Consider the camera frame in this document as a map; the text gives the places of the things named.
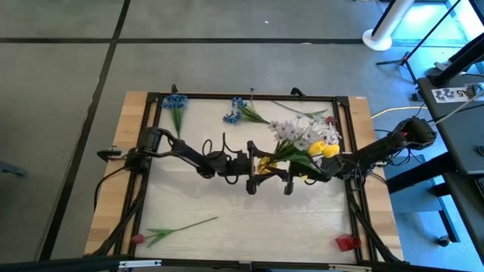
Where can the black desk base leg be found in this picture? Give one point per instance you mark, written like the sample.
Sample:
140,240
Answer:
416,175

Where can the black aluminium table frame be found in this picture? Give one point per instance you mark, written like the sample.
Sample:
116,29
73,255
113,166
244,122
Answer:
211,97

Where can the black crossbeam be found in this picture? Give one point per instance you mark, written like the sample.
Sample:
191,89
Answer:
56,266

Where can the red artificial tulip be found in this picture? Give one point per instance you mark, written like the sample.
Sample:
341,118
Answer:
137,238
331,120

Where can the black frame clamp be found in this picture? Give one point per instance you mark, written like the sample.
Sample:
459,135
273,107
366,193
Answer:
174,89
298,91

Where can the white round-based column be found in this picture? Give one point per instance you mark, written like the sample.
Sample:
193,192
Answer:
378,41

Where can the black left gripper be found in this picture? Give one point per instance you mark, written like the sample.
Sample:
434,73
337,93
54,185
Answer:
240,168

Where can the black tripod stand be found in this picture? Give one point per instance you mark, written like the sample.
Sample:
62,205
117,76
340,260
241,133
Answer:
405,59

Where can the silver aluminium bracket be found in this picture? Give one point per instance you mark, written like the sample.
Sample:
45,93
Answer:
349,268
140,263

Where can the black desk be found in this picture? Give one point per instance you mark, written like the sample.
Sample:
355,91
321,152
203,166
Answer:
461,132

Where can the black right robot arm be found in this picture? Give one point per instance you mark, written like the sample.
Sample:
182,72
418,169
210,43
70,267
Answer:
378,149

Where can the black diagonal post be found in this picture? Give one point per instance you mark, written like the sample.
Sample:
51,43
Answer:
457,64

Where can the blue artificial flower bunch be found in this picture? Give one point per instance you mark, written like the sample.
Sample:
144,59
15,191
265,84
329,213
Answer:
174,101
246,111

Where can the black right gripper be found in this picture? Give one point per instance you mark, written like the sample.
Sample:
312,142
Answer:
314,174

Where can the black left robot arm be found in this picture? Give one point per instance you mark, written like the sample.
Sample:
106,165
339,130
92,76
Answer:
189,153

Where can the yellow ribbed glass vase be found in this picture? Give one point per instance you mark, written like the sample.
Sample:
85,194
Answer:
264,166

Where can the white printed paper label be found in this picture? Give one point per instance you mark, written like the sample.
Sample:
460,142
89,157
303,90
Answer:
450,94

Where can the white artificial flower bunch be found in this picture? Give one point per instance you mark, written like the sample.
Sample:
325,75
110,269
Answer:
291,132

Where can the grey floor object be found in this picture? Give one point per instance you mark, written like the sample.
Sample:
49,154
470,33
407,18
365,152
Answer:
13,169

